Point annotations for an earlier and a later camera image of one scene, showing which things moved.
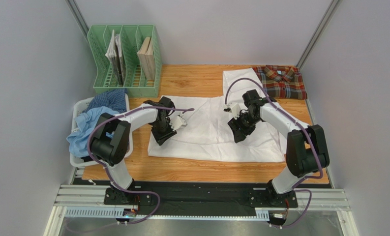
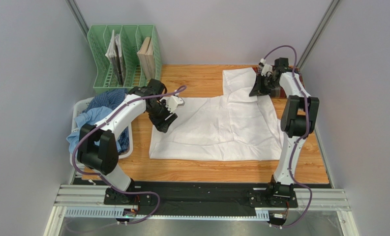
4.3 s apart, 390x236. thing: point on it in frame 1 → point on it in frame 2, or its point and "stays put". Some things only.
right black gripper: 238,129 → 260,86
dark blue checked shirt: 114,99 stays put
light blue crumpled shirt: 78,141 stays put
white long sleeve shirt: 208,133 stays put
